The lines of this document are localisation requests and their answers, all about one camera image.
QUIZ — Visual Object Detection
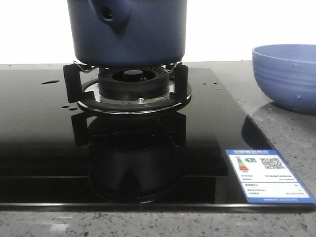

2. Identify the dark blue cooking pot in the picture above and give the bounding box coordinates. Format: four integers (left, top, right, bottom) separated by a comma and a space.
67, 0, 187, 68

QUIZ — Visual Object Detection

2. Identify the black gas burner head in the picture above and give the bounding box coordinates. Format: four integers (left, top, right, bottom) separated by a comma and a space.
98, 67, 169, 100

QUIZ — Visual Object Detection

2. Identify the light blue ceramic bowl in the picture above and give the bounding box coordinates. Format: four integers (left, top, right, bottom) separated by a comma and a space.
252, 44, 316, 114

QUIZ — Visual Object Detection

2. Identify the black glass gas cooktop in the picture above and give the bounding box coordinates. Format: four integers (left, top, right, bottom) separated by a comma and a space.
0, 68, 316, 212

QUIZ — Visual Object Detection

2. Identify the blue energy label sticker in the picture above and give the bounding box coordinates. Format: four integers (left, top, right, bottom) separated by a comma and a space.
226, 149, 316, 204

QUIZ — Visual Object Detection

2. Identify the black pot support grate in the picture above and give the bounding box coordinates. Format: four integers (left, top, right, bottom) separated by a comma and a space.
63, 62, 192, 115

